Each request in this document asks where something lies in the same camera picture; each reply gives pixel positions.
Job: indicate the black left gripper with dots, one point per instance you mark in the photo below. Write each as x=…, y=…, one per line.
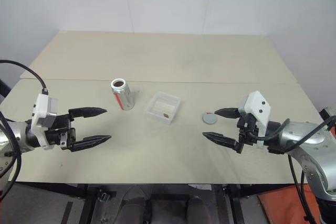
x=61, y=132

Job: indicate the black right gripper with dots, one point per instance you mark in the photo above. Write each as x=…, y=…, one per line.
x=248, y=129

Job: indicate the grey can lid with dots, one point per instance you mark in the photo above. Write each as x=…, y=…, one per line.
x=210, y=119

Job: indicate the silver red can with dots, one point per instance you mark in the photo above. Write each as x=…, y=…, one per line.
x=126, y=99

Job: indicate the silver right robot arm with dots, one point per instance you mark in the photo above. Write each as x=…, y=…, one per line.
x=309, y=140

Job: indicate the dark brown contents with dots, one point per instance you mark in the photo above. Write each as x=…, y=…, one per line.
x=118, y=84

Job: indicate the clear plastic tray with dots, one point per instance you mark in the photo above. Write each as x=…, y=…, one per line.
x=162, y=108

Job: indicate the small silver black connector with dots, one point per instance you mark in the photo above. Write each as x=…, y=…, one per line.
x=103, y=197

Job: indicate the dark rounded shape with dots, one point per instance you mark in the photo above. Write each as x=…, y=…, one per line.
x=134, y=208
x=196, y=211

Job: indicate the orange red floor mat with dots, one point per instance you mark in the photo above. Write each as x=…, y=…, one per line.
x=278, y=205

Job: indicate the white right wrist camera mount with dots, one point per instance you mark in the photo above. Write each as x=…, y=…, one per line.
x=258, y=106

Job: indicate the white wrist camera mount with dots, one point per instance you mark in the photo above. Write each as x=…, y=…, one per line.
x=39, y=108
x=258, y=106

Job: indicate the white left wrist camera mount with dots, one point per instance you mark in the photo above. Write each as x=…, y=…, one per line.
x=39, y=108

